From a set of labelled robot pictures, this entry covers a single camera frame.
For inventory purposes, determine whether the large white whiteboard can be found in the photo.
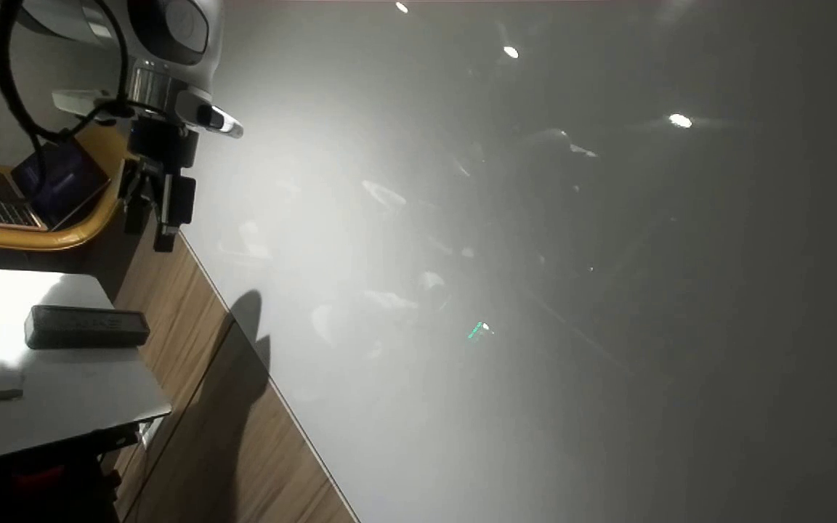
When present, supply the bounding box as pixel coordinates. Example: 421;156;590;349
189;0;837;523

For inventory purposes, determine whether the white side table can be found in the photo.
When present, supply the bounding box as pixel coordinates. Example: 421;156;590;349
0;270;171;458

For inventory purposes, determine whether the black whiteboard eraser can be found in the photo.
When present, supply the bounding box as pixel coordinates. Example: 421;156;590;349
25;305;152;349

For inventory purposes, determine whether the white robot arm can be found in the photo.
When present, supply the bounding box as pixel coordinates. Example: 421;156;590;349
19;0;244;253

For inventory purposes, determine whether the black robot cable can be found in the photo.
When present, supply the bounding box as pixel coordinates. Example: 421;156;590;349
0;0;139;196

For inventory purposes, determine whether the yellow wooden chair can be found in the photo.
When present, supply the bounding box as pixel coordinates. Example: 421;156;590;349
0;125;132;253

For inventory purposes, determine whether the open laptop computer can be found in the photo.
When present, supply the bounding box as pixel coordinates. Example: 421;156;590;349
0;140;109;231

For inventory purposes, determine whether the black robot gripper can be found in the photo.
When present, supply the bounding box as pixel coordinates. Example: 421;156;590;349
119;118;199;253

